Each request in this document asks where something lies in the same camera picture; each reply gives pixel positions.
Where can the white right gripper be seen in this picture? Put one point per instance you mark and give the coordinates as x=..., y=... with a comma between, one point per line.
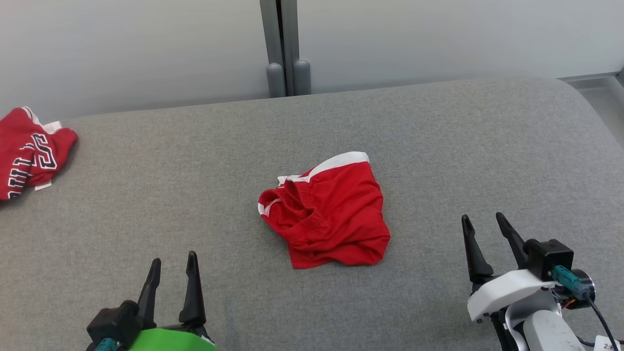
x=507, y=290

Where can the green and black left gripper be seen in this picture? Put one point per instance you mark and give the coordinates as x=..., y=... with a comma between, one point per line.
x=170, y=341

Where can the red shorts with white waistband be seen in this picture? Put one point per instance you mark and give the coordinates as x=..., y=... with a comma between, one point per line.
x=336, y=214

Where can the red jersey with letters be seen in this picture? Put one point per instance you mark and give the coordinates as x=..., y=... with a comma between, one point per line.
x=19, y=146

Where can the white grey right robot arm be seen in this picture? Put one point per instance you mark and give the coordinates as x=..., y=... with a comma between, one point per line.
x=546, y=331

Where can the black round right wrist motor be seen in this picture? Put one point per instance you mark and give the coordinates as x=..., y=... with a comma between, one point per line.
x=586, y=282

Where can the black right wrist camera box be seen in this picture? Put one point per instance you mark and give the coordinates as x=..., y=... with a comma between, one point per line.
x=548, y=258

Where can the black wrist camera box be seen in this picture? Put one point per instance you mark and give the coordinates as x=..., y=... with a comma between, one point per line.
x=548, y=258
x=114, y=321

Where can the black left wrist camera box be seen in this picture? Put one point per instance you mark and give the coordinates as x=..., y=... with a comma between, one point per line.
x=114, y=321

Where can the grey wall base rail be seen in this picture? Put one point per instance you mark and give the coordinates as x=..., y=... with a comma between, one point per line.
x=594, y=78

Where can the grey cylindrical post cap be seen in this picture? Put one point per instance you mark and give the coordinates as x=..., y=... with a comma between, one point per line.
x=302, y=78
x=276, y=80

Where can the grey metal partition post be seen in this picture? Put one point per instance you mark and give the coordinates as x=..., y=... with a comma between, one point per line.
x=280, y=29

